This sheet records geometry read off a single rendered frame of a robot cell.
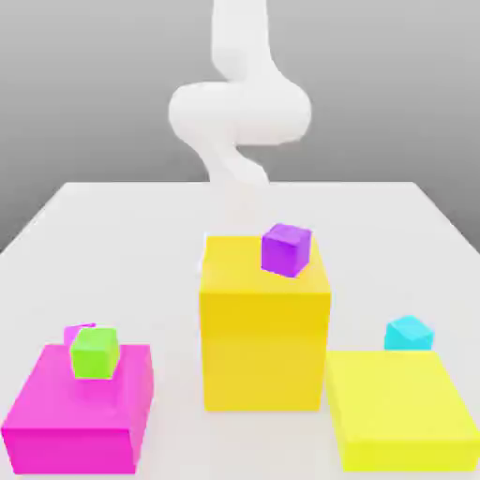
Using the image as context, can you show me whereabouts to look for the large magenta box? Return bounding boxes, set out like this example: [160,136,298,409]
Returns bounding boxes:
[0,343,156,476]

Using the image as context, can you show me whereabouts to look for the small green cube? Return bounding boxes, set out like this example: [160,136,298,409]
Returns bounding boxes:
[69,327,121,381]

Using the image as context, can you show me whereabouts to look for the small pink cube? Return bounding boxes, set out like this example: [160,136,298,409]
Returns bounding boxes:
[63,322,98,347]

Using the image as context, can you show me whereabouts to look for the small purple cube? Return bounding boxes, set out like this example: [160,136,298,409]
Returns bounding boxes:
[260,222,313,279]

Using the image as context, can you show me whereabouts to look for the small cyan cube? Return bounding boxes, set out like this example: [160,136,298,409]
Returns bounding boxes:
[383,314,435,352]

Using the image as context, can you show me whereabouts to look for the large lemon yellow box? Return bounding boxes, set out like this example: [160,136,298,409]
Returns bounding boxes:
[324,349,480,473]

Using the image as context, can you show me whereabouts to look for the large orange-yellow box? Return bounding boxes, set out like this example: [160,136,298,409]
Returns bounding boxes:
[198,234,333,413]

